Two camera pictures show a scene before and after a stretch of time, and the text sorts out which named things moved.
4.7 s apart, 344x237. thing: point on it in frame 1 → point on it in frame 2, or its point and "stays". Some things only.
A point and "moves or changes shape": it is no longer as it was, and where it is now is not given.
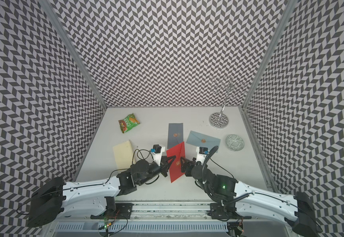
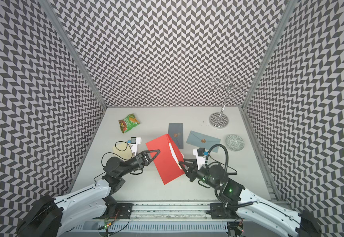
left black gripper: [165, 166] → [143, 158]
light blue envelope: [201, 140] stays
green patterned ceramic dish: [235, 142] stays
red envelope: [175, 169] moves or changes shape
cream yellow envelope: [123, 155] stays
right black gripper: [188, 164] stays
